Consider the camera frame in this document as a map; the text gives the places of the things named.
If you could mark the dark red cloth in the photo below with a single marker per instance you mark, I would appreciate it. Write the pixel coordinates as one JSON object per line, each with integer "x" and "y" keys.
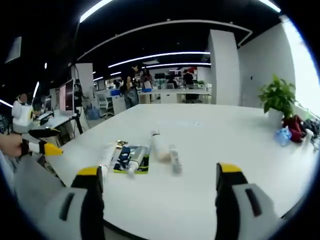
{"x": 295, "y": 128}

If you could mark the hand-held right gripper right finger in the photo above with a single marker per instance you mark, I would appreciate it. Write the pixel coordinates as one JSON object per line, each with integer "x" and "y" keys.
{"x": 240, "y": 215}

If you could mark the bright ceiling light panel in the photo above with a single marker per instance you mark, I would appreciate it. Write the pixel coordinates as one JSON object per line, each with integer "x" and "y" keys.
{"x": 95, "y": 10}

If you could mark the person's left hand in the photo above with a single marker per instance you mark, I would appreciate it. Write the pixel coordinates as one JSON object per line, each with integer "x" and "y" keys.
{"x": 11, "y": 146}

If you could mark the computer monitor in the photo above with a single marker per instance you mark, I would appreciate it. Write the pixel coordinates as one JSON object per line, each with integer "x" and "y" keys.
{"x": 67, "y": 96}

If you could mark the white pump skincare bottle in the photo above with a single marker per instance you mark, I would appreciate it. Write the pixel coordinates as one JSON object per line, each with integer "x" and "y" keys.
{"x": 158, "y": 147}

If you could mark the blue storage bin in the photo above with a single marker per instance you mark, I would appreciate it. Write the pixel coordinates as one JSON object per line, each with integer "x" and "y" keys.
{"x": 147, "y": 90}
{"x": 115, "y": 93}

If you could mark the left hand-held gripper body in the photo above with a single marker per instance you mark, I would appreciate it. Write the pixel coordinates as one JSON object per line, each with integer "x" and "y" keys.
{"x": 21, "y": 117}

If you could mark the grey ceiling panel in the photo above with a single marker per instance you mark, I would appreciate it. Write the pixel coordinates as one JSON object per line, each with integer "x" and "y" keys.
{"x": 13, "y": 50}

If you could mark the long ceiling light strip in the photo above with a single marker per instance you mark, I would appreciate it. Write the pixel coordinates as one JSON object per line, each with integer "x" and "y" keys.
{"x": 160, "y": 55}
{"x": 180, "y": 64}

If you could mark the white office chair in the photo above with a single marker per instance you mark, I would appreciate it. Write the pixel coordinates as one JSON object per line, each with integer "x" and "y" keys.
{"x": 105, "y": 103}

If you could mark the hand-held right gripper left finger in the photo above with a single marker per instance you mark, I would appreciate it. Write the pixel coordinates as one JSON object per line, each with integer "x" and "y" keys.
{"x": 75, "y": 215}

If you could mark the small white skincare bottle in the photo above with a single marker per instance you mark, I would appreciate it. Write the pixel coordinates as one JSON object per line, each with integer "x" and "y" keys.
{"x": 108, "y": 155}
{"x": 175, "y": 157}

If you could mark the green black foil packet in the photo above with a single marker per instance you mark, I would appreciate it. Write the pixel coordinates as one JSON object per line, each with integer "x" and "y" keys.
{"x": 146, "y": 166}

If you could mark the dark bundle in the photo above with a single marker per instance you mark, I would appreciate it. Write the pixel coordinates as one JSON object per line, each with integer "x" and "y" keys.
{"x": 311, "y": 126}

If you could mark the white skincare tube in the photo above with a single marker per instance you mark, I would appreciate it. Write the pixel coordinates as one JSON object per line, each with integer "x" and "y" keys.
{"x": 138, "y": 156}

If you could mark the white office desk row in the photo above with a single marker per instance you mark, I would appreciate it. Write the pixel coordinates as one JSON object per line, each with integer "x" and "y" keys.
{"x": 175, "y": 96}

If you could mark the potted green plant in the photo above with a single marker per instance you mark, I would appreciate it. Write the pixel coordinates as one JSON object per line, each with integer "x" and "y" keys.
{"x": 277, "y": 97}

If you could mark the black tripod stand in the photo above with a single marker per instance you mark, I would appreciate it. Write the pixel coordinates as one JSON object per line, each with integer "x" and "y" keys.
{"x": 77, "y": 92}

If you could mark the gold foil packet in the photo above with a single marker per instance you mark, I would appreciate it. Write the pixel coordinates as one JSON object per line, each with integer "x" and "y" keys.
{"x": 122, "y": 143}

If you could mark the blue water jug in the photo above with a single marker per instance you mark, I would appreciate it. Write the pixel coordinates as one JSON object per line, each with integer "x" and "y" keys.
{"x": 93, "y": 113}

